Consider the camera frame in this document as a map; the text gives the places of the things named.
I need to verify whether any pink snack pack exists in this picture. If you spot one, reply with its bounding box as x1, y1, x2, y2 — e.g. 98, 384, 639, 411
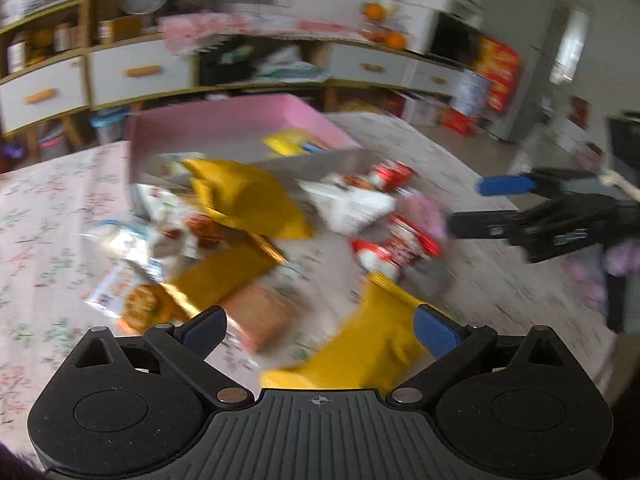
397, 188, 447, 244

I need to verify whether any pink wafer pack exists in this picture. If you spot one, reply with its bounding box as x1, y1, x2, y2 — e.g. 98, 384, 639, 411
221, 284, 306, 356

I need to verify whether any red snack pack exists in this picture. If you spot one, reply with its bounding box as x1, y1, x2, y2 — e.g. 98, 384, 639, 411
341, 159, 416, 192
350, 214, 442, 282

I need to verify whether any gold brown snack bar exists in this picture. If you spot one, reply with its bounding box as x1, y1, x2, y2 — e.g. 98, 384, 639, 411
160, 233, 286, 318

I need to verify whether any white blue snack pack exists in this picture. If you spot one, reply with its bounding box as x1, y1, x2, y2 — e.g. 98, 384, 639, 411
80, 219, 164, 282

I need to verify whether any pecan kernel snack bag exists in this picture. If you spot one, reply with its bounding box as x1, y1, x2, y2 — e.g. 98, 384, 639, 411
132, 183, 228, 260

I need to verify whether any white triangular nut bag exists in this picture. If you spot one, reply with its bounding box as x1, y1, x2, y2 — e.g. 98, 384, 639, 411
296, 180, 396, 236

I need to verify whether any large yellow snack bag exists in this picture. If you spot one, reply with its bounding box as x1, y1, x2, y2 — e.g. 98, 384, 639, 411
182, 159, 314, 240

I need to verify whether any yellow cake snack pack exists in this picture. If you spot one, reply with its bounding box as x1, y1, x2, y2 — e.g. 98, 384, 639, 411
262, 129, 329, 157

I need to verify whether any orange white cookie pack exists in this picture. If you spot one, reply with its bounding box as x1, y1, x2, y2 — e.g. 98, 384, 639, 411
86, 262, 177, 334

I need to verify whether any purple gloved right hand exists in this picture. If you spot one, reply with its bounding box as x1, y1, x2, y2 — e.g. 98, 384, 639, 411
561, 238, 639, 314

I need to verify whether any white microwave oven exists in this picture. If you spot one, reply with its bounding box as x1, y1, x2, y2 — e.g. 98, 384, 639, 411
398, 0, 484, 65

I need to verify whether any orange fruit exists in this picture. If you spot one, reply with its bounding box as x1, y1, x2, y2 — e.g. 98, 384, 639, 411
384, 32, 408, 51
361, 2, 386, 23

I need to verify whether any pink cardboard box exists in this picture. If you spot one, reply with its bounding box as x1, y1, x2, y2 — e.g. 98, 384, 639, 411
126, 94, 369, 198

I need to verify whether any wooden white drawer cabinet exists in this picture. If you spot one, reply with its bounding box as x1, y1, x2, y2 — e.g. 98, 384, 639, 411
1, 0, 463, 145

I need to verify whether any pink cloth cover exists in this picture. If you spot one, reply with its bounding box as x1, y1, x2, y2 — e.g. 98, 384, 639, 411
158, 12, 370, 56

